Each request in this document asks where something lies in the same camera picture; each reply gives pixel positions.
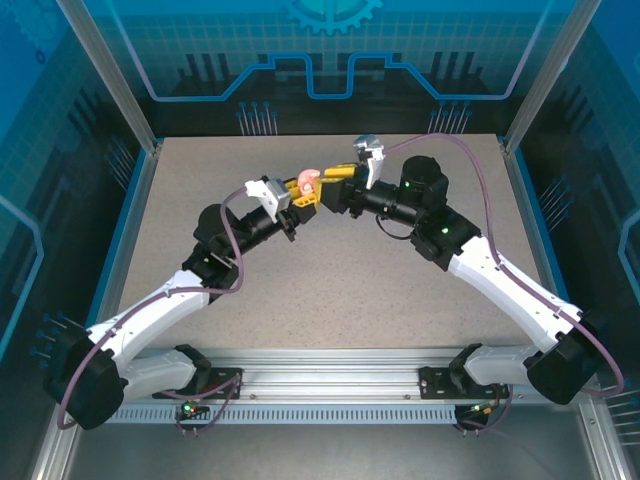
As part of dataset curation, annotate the pink earbud charging case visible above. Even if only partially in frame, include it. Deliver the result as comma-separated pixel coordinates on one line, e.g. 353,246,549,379
296,168,321,195

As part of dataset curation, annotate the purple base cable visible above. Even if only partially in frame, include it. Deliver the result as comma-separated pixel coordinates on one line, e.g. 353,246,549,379
454,374,517,435
159,368,246,437

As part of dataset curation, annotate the small LED circuit board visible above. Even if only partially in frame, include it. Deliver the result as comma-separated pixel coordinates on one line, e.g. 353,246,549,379
467,399,502,417
177,399,210,420

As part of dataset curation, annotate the grey slotted cable duct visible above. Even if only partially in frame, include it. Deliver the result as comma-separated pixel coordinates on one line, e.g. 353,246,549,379
107,402,501,426

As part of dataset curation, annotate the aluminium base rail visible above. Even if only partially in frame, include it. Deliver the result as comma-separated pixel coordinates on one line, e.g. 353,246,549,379
119,347,604,404

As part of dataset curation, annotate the blue aluminium table side rail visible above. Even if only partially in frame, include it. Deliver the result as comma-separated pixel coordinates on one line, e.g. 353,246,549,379
82,142,162,331
502,142,576,311

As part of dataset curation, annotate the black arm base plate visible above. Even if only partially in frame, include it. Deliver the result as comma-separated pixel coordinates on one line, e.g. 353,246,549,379
418,364,511,401
152,367,245,401

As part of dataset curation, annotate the aluminium frame post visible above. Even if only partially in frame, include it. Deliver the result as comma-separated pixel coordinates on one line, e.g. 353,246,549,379
501,0,605,154
53,0,165,154

